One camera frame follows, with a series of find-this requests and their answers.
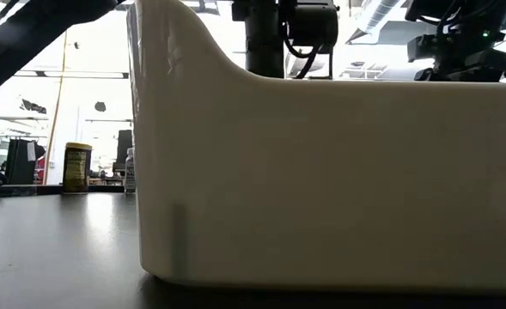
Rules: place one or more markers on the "black cabinet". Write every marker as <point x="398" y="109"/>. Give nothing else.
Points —
<point x="20" y="163"/>

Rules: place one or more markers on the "yellow-lid brown spice jar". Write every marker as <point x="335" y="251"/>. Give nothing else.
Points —
<point x="76" y="169"/>

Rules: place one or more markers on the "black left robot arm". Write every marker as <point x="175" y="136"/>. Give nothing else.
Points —
<point x="20" y="43"/>

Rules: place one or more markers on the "black table frame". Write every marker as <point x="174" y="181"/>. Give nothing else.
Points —
<point x="106" y="189"/>

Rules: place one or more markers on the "white plastic bin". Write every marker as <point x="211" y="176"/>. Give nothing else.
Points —
<point x="321" y="180"/>

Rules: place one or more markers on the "white-lid seasoning jar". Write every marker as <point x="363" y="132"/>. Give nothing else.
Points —
<point x="129" y="171"/>

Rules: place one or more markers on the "grey ceiling duct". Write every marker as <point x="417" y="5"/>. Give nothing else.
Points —
<point x="379" y="15"/>

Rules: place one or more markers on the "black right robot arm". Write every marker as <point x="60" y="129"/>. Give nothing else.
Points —
<point x="420" y="8"/>

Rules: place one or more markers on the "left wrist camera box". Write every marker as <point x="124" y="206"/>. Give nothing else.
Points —
<point x="315" y="23"/>

